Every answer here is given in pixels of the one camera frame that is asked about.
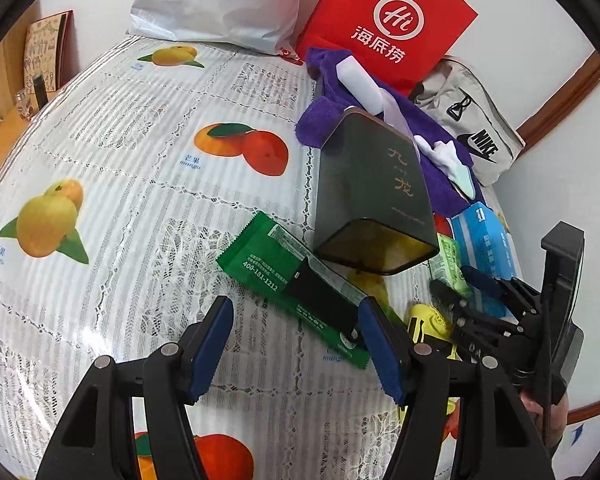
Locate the red shopping bag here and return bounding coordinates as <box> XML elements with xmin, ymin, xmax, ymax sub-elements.
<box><xmin>295</xmin><ymin>0</ymin><xmax>480</xmax><ymax>97</ymax></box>

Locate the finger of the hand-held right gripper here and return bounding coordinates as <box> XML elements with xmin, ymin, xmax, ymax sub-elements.
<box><xmin>429</xmin><ymin>280</ymin><xmax>523</xmax><ymax>362</ymax></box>
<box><xmin>461</xmin><ymin>265</ymin><xmax>543</xmax><ymax>313</ymax></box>

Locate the blue tissue packet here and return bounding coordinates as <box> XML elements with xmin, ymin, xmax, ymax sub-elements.
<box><xmin>450</xmin><ymin>201</ymin><xmax>518</xmax><ymax>318</ymax></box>

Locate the dark rectangular tin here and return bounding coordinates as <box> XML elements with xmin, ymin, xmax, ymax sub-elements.
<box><xmin>312</xmin><ymin>107</ymin><xmax>440</xmax><ymax>277</ymax></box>

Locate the person's right hand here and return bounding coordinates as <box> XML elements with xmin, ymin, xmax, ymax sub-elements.
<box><xmin>522</xmin><ymin>394</ymin><xmax>571</xmax><ymax>448</ymax></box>

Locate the dark green snack packet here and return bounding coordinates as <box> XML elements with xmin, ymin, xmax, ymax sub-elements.
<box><xmin>216</xmin><ymin>211</ymin><xmax>372</xmax><ymax>370</ymax></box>

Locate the yellow soft toy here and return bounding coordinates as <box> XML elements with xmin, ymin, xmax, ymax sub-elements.
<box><xmin>404</xmin><ymin>303</ymin><xmax>454</xmax><ymax>344</ymax></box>

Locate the pale teal cloth piece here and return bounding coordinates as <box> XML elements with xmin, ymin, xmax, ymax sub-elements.
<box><xmin>451</xmin><ymin>164</ymin><xmax>479</xmax><ymax>202</ymax></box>

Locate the white crumpled cloth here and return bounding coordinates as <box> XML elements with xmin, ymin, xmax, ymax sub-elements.
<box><xmin>414</xmin><ymin>135</ymin><xmax>474</xmax><ymax>176</ymax></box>

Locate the purple towel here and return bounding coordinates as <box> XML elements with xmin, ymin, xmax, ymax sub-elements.
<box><xmin>299</xmin><ymin>46</ymin><xmax>486</xmax><ymax>218</ymax></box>

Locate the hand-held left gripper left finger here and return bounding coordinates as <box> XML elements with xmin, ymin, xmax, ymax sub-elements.
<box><xmin>35</xmin><ymin>296</ymin><xmax>236</xmax><ymax>480</ymax></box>

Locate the small black stand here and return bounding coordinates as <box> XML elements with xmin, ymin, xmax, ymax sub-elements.
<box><xmin>32</xmin><ymin>75</ymin><xmax>49</xmax><ymax>112</ymax></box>

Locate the wooden desk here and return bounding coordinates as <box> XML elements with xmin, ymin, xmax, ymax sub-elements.
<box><xmin>0</xmin><ymin>52</ymin><xmax>37</xmax><ymax>203</ymax></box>

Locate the clear glass item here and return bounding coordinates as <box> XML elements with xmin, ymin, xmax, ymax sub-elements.
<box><xmin>15</xmin><ymin>89</ymin><xmax>37</xmax><ymax>121</ymax></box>

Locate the clear plastic strip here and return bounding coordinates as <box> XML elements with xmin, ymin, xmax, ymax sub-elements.
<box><xmin>379</xmin><ymin>87</ymin><xmax>419</xmax><ymax>147</ymax></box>

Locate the white plastic bag orange print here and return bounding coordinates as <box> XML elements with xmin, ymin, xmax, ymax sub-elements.
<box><xmin>127</xmin><ymin>0</ymin><xmax>301</xmax><ymax>56</ymax></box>

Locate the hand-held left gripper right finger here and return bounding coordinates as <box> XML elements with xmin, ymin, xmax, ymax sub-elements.
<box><xmin>357</xmin><ymin>296</ymin><xmax>553</xmax><ymax>480</ymax></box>

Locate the light green packet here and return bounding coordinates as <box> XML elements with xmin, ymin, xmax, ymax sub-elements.
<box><xmin>427</xmin><ymin>232</ymin><xmax>474</xmax><ymax>299</ymax></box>

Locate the wooden door frame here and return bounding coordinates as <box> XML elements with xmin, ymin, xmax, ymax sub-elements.
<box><xmin>516</xmin><ymin>52</ymin><xmax>600</xmax><ymax>149</ymax></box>

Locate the black sachet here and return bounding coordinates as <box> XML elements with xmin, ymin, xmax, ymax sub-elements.
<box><xmin>284</xmin><ymin>256</ymin><xmax>364</xmax><ymax>339</ymax></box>

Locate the grey fabric bag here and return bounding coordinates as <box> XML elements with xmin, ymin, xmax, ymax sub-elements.
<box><xmin>407</xmin><ymin>58</ymin><xmax>527</xmax><ymax>188</ymax></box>

